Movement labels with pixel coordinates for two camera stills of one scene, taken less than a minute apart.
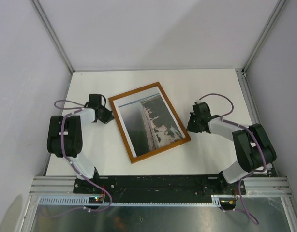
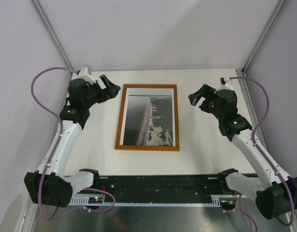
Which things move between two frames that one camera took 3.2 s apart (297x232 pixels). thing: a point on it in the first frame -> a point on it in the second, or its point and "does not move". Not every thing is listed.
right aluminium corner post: x=278 y=7 does not move
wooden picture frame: x=133 y=159 -> x=121 y=94
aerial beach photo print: x=148 y=121 does not move
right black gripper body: x=193 y=124 -> x=214 y=109
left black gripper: x=109 y=117 -> x=111 y=92
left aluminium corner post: x=52 y=35 does not move
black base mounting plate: x=108 y=186 does not move
